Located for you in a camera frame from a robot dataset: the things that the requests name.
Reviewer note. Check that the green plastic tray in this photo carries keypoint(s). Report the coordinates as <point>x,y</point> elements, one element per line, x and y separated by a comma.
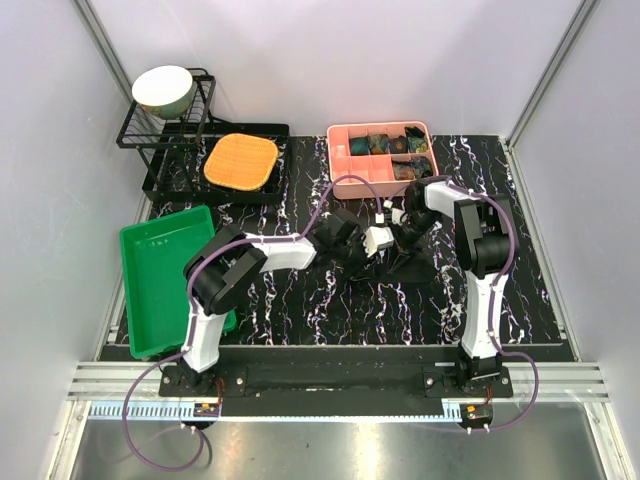
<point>154,254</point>

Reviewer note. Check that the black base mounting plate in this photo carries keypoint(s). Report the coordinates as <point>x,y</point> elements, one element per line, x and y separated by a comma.
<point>430,371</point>

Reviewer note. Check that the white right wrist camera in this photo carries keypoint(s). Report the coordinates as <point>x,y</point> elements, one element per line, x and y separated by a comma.
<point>395,212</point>

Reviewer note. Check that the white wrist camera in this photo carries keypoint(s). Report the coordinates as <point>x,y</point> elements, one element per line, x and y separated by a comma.
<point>377,239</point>
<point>395,212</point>

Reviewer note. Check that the orange woven square mat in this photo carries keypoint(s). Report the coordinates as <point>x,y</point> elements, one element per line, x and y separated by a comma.
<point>241,162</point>

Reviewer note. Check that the rolled green patterned tie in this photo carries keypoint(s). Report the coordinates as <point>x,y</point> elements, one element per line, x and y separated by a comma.
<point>378,144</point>

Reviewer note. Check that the rolled dark teal tie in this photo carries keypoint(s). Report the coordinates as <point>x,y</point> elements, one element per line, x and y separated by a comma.
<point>359,146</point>

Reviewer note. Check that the rolled black green tie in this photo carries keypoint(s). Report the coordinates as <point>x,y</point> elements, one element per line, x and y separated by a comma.
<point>417,139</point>

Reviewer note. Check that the rolled colourful large tie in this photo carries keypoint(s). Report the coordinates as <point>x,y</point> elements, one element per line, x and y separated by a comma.
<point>412,168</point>

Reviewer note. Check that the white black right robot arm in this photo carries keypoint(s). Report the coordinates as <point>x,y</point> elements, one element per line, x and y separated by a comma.
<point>485,247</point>

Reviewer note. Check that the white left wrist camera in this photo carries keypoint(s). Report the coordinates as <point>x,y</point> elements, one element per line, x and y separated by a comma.
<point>377,239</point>

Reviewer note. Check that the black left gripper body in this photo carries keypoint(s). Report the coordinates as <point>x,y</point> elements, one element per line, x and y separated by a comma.
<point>351,254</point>

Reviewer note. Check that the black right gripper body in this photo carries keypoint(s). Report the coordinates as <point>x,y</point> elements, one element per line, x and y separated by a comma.
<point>414,228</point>

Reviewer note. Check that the black wire dish rack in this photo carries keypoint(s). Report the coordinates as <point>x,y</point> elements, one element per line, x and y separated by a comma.
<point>175,151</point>

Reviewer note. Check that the white green ceramic bowl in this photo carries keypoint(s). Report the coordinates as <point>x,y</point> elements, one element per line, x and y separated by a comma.
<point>166,92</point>

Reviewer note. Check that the pink divided organizer box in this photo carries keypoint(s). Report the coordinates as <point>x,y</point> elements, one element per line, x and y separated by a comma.
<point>360,177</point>

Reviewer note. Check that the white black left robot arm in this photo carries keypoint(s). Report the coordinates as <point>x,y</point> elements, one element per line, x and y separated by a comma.
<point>222,271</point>

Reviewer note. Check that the rolled orange dark tie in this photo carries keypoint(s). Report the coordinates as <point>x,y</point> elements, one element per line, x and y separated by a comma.
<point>398,145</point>

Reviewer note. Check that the black marbled table mat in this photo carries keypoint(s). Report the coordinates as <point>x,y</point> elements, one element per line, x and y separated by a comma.
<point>322,307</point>

